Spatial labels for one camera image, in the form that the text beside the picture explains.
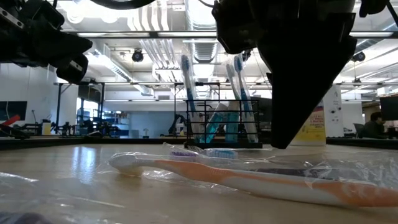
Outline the round silver ventilation duct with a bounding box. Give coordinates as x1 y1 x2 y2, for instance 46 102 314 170
185 0 218 65

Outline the white yellow wipes canister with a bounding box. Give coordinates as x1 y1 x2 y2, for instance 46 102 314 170
289 98 327 147

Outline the person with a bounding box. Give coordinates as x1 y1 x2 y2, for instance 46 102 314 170
363 111 389 139

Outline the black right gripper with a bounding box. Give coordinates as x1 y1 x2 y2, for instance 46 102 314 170
213 0 390 149

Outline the black monitor screen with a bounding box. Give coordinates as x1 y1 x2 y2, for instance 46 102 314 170
0 100 28 121
379 95 398 121

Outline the teal toothpaste tube white cap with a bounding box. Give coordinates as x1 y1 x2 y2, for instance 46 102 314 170
225 101 241 144
203 103 229 144

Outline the clear plastic wrapper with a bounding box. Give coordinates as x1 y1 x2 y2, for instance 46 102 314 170
169 148 398 187

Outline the orange white toothbrush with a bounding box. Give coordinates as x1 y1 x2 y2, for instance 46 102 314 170
108 151 398 208

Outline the black wire basket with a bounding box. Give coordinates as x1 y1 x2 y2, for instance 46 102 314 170
185 99 264 149

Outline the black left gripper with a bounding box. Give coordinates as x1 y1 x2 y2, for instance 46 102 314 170
0 0 93 85

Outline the braided left arm cable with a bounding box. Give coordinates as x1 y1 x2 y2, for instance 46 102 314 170
89 0 156 10

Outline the black background workstation frame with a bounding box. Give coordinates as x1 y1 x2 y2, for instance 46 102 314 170
54 81 106 134

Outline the red object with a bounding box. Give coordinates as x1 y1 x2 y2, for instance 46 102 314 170
0 114 21 127

